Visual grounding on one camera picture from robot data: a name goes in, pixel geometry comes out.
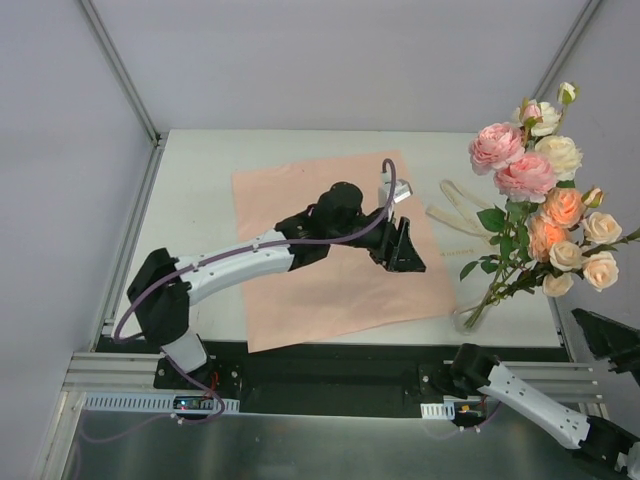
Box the pink wrapping paper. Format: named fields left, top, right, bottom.
left=232, top=150, right=456, bottom=352

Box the cream ribbon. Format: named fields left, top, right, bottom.
left=426, top=179, right=498, bottom=253

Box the peach rose stem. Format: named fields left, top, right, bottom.
left=460, top=187, right=594, bottom=306

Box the artificial rose bouquet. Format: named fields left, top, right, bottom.
left=460, top=208, right=639, bottom=309

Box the pink rose stem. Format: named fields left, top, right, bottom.
left=459, top=97, right=558, bottom=321

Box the cream white rose stem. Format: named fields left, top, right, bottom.
left=511, top=82, right=583, bottom=182

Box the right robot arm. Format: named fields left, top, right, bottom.
left=429, top=343, right=639, bottom=479

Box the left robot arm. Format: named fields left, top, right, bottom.
left=126, top=180, right=426, bottom=390

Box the clear glass vase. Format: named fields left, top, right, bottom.
left=452, top=299, right=492, bottom=335

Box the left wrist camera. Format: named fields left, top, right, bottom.
left=378, top=173, right=413, bottom=222

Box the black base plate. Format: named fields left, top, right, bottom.
left=94, top=335, right=571, bottom=416

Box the right white cable duct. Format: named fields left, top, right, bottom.
left=420, top=402, right=456, bottom=421

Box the white cable duct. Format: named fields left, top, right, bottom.
left=84, top=393, right=240, bottom=415
left=420, top=402, right=456, bottom=421

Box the left aluminium frame post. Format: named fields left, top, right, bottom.
left=75, top=0, right=163, bottom=147

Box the aluminium frame post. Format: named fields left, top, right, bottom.
left=522, top=0, right=608, bottom=105
left=75, top=0, right=163, bottom=147

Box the right aluminium frame post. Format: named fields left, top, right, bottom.
left=522, top=0, right=608, bottom=105

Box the left white cable duct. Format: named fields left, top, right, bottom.
left=84, top=393, right=240, bottom=415

